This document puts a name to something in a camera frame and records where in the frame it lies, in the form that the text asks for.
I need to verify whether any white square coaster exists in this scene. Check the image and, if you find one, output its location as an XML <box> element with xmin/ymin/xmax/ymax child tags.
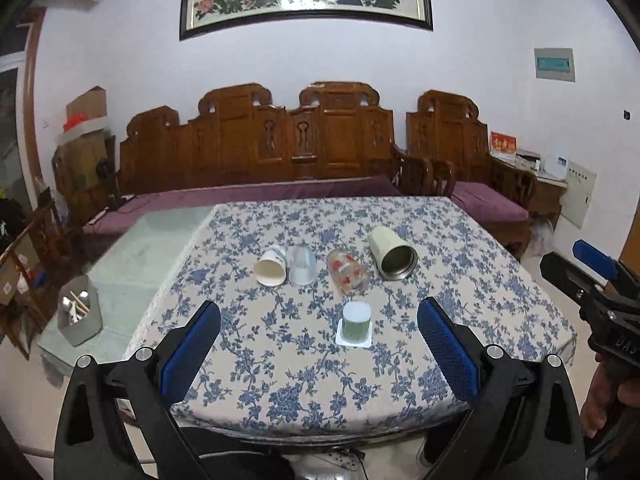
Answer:
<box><xmin>335</xmin><ymin>320</ymin><xmax>373</xmax><ymax>348</ymax></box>

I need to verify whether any carved wooden sofa bench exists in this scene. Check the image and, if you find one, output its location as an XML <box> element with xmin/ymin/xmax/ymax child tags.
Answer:
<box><xmin>119</xmin><ymin>81</ymin><xmax>394</xmax><ymax>194</ymax></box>

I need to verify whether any clear plastic cup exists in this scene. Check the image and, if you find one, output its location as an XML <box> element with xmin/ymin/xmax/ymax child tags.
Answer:
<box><xmin>288</xmin><ymin>246</ymin><xmax>317</xmax><ymax>286</ymax></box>

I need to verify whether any grey wall electrical panel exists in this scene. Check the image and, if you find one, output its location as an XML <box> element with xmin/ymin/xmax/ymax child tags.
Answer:
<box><xmin>534</xmin><ymin>48</ymin><xmax>575</xmax><ymax>82</ymax></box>

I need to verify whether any wooden side table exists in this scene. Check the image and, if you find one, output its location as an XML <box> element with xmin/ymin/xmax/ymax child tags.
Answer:
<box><xmin>490</xmin><ymin>157</ymin><xmax>566</xmax><ymax>228</ymax></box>

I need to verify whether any cream steel-lined tumbler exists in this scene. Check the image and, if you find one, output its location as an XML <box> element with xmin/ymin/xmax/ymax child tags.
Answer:
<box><xmin>368</xmin><ymin>226</ymin><xmax>418</xmax><ymax>281</ymax></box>

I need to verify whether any white paper cup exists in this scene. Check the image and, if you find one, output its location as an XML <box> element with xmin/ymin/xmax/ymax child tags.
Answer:
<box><xmin>254</xmin><ymin>245</ymin><xmax>288</xmax><ymax>287</ymax></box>

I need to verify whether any green cup with white rim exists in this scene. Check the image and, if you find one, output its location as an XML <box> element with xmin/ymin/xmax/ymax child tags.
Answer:
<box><xmin>342</xmin><ymin>301</ymin><xmax>371</xmax><ymax>341</ymax></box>

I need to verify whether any wooden cabinet at left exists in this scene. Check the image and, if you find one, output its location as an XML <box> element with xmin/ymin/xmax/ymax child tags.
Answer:
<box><xmin>52</xmin><ymin>129</ymin><xmax>116</xmax><ymax>226</ymax></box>

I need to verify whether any purple sofa cushion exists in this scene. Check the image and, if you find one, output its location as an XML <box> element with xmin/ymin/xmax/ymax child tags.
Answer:
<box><xmin>84</xmin><ymin>176</ymin><xmax>400</xmax><ymax>235</ymax></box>

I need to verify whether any purple armchair cushion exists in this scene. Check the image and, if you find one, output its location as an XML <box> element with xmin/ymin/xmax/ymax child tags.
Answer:
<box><xmin>451</xmin><ymin>181</ymin><xmax>528</xmax><ymax>223</ymax></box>

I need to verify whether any white wall panel board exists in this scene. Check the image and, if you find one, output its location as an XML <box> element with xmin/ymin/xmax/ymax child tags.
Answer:
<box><xmin>560</xmin><ymin>162</ymin><xmax>597</xmax><ymax>229</ymax></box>

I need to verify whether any person's right hand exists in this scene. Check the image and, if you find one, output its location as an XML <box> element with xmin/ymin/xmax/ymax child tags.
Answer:
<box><xmin>580</xmin><ymin>353</ymin><xmax>640</xmax><ymax>438</ymax></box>

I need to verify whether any grey metal utensil holder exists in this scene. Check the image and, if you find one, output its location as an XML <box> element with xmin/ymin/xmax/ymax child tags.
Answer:
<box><xmin>58</xmin><ymin>274</ymin><xmax>102</xmax><ymax>347</ymax></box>

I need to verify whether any cardboard box on cabinet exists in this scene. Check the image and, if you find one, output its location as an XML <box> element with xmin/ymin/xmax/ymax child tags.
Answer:
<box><xmin>66</xmin><ymin>86</ymin><xmax>107</xmax><ymax>119</ymax></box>

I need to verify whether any glass jar with red pattern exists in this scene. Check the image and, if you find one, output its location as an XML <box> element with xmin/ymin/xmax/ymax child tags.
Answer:
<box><xmin>326</xmin><ymin>249</ymin><xmax>369</xmax><ymax>296</ymax></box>

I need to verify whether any blue floral tablecloth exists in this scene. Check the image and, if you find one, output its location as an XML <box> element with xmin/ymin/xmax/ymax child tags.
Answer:
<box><xmin>129</xmin><ymin>197</ymin><xmax>576</xmax><ymax>444</ymax></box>

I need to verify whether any red box on side table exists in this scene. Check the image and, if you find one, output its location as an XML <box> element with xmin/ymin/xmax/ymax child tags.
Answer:
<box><xmin>490</xmin><ymin>131</ymin><xmax>518</xmax><ymax>157</ymax></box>

